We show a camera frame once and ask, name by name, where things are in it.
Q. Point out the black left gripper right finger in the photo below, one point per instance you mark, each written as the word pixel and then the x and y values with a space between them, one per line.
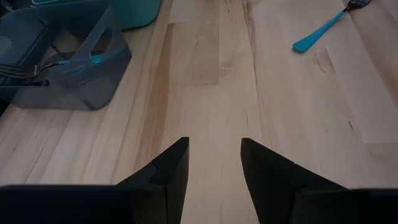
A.
pixel 326 205

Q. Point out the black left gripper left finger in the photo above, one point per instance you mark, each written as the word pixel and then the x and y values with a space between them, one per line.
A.
pixel 77 205

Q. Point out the grey translucent plastic bin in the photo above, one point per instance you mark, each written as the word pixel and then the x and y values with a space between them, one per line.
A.
pixel 102 84

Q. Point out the teal plastic bin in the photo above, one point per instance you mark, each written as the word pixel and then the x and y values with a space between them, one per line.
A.
pixel 136 12

